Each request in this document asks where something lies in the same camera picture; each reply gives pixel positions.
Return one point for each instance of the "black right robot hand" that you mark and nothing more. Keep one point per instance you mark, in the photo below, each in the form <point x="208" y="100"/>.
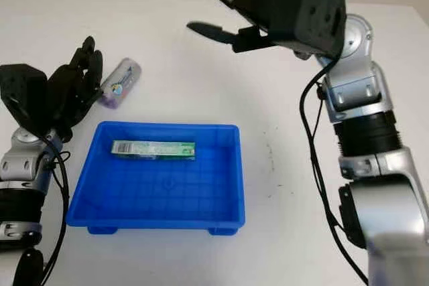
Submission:
<point x="261" y="4"/>

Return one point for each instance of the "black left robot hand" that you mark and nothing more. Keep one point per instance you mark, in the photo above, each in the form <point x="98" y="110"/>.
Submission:
<point x="68" y="95"/>

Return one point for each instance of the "purple garbage bag roll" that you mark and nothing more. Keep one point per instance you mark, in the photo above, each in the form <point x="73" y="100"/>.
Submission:
<point x="122" y="81"/>

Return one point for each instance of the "green toothpaste box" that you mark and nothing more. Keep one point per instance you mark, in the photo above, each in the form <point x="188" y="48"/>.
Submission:
<point x="154" y="149"/>

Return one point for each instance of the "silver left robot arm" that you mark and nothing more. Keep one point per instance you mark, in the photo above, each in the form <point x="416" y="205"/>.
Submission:
<point x="20" y="179"/>

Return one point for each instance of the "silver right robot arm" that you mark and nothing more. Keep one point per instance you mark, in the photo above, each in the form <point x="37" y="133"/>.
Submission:
<point x="368" y="138"/>

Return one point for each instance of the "blue plastic tray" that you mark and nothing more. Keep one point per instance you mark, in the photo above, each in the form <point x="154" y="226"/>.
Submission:
<point x="157" y="192"/>

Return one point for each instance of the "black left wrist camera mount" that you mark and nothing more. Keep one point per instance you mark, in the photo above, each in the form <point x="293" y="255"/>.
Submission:
<point x="20" y="91"/>

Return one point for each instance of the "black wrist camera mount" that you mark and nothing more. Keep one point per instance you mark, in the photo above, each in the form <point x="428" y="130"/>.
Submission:
<point x="318" y="14"/>
<point x="20" y="91"/>

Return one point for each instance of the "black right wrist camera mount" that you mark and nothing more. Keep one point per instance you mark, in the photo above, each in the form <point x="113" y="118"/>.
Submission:
<point x="318" y="14"/>

